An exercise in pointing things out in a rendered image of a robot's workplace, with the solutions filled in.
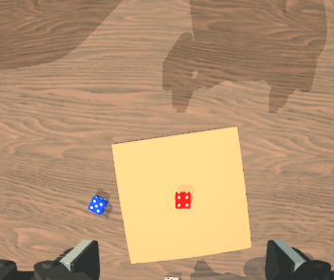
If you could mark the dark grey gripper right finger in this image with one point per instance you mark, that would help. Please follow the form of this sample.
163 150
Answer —
280 257

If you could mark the blue die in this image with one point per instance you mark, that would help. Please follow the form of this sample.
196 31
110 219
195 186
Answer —
98 205

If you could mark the pale yellow mat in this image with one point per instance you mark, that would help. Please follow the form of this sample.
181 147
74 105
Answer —
207 164

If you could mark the red die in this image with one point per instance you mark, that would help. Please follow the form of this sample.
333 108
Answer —
183 200

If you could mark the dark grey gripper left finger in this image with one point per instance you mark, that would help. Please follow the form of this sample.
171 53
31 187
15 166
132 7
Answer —
82 259

